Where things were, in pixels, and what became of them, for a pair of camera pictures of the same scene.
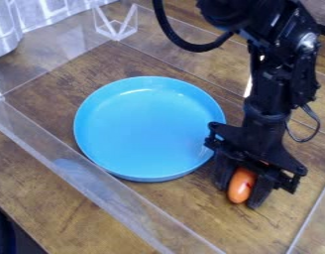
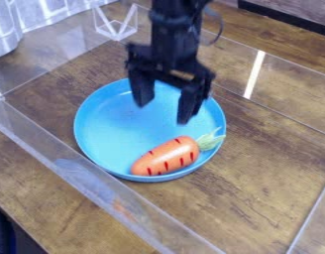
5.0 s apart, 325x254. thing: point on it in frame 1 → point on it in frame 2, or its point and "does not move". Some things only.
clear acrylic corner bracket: x=114 y=29 does not move
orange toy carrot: x=242 y=185 → x=174 y=154
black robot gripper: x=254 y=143 → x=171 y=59
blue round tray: x=142 y=128 does not move
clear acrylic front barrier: x=149 y=220 does not move
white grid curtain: x=16 y=15 does not move
